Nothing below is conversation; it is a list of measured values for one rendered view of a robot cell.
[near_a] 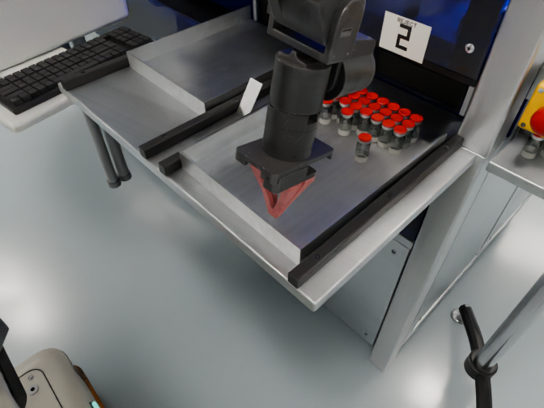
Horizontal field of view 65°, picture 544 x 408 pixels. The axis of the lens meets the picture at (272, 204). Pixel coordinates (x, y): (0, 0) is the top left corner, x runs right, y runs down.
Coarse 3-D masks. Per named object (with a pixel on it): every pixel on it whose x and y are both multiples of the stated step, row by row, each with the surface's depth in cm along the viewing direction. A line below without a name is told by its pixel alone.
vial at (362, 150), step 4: (356, 144) 67; (360, 144) 66; (364, 144) 66; (368, 144) 67; (356, 148) 67; (360, 148) 67; (364, 148) 66; (368, 148) 67; (356, 152) 68; (360, 152) 67; (364, 152) 67; (368, 152) 68; (356, 156) 68; (360, 156) 68; (364, 156) 68; (356, 160) 69; (360, 160) 68; (364, 160) 68
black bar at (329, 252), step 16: (448, 144) 69; (432, 160) 66; (416, 176) 64; (400, 192) 62; (368, 208) 59; (384, 208) 60; (352, 224) 57; (368, 224) 59; (336, 240) 56; (352, 240) 58; (320, 256) 54; (288, 272) 52; (304, 272) 52
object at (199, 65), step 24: (216, 24) 99; (240, 24) 104; (144, 48) 90; (168, 48) 94; (192, 48) 95; (216, 48) 95; (240, 48) 95; (264, 48) 95; (288, 48) 95; (144, 72) 86; (168, 72) 88; (192, 72) 88; (216, 72) 88; (240, 72) 88; (264, 72) 82; (192, 96) 77; (216, 96) 76
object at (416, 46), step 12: (384, 24) 70; (396, 24) 69; (408, 24) 67; (420, 24) 66; (384, 36) 72; (396, 36) 70; (420, 36) 67; (384, 48) 73; (396, 48) 71; (408, 48) 69; (420, 48) 68; (420, 60) 69
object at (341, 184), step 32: (224, 128) 70; (256, 128) 75; (320, 128) 75; (192, 160) 64; (224, 160) 69; (320, 160) 69; (352, 160) 69; (384, 160) 69; (416, 160) 65; (224, 192) 61; (256, 192) 64; (320, 192) 64; (352, 192) 64; (384, 192) 63; (256, 224) 58; (288, 224) 60; (320, 224) 60; (288, 256) 56
